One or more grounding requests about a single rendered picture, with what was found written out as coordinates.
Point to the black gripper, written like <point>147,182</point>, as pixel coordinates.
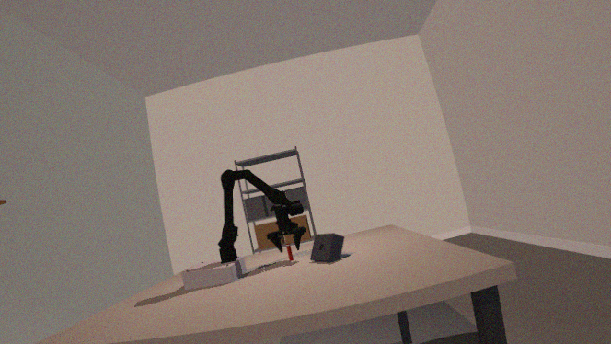
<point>284,226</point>

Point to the dark red peg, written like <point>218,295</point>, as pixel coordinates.
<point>289,251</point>

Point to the grey sloped panel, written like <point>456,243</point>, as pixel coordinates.
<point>327,247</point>

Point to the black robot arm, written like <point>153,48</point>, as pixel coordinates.
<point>229,234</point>

